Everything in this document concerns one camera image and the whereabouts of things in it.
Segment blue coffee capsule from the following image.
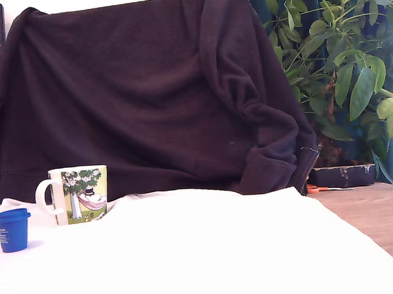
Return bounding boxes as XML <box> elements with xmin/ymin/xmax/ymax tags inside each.
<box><xmin>0</xmin><ymin>207</ymin><xmax>34</xmax><ymax>254</ymax></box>

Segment green illustrated coffee mug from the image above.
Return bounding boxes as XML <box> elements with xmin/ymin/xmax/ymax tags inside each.
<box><xmin>34</xmin><ymin>164</ymin><xmax>111</xmax><ymax>228</ymax></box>

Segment dark draped jacket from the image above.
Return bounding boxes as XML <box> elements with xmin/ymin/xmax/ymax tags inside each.
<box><xmin>0</xmin><ymin>0</ymin><xmax>323</xmax><ymax>212</ymax></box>

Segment white table cloth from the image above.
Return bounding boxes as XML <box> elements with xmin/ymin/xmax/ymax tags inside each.
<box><xmin>0</xmin><ymin>177</ymin><xmax>393</xmax><ymax>294</ymax></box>

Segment dark rectangular planter box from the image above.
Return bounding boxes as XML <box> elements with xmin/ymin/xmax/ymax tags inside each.
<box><xmin>310</xmin><ymin>162</ymin><xmax>378</xmax><ymax>190</ymax></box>

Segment green leafy houseplant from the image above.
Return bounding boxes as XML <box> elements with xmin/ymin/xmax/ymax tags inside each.
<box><xmin>262</xmin><ymin>0</ymin><xmax>393</xmax><ymax>190</ymax></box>

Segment orange handled scissors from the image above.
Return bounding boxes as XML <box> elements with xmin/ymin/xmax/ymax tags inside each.
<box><xmin>306</xmin><ymin>182</ymin><xmax>355</xmax><ymax>195</ymax></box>

